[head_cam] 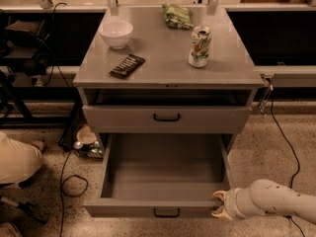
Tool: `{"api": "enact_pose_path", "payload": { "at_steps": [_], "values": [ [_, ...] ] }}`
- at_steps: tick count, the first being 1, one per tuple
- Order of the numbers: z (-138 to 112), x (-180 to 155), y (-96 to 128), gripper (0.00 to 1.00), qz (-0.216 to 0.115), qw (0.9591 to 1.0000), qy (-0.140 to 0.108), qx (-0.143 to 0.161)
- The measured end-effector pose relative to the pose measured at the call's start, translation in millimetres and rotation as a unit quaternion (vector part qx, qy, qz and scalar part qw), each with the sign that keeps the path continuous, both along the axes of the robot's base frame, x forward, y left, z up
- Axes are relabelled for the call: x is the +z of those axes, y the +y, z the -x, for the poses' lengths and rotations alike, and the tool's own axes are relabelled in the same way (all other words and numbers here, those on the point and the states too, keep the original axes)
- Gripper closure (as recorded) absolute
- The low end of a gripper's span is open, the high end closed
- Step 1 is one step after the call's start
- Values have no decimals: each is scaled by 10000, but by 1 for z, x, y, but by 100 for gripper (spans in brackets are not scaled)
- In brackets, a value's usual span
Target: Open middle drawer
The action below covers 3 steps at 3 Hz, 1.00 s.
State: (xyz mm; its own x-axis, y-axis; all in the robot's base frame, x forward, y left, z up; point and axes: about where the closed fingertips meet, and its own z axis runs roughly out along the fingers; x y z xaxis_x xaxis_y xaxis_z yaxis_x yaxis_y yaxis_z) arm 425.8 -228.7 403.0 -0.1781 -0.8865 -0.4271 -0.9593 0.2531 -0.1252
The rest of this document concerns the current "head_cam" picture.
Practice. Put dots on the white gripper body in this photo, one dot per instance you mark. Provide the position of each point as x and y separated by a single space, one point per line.
231 202

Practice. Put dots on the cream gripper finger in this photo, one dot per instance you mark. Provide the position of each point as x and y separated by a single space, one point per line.
221 213
220 195

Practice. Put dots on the grey drawer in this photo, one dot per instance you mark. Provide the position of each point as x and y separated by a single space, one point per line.
161 176
166 111

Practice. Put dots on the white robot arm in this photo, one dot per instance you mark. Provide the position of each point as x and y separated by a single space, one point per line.
265 198

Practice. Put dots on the grey top drawer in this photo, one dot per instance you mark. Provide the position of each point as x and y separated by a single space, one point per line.
166 111

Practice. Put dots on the grey drawer cabinet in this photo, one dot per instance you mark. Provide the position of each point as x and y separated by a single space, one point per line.
166 67

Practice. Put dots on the white green soda can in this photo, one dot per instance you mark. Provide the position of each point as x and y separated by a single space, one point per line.
200 45

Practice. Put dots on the dark snack bar wrapper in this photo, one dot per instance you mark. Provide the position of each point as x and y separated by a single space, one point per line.
127 66

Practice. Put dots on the green chip bag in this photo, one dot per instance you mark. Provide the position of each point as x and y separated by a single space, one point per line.
177 17

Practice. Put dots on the white bowl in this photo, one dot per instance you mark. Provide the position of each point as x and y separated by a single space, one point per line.
116 34

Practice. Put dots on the black tripod leg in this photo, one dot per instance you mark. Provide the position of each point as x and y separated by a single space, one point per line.
26 208

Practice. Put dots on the dark equipment on shelf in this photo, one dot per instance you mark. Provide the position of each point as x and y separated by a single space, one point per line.
25 40

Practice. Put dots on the wire basket with items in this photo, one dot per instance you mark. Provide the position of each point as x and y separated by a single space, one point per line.
78 136

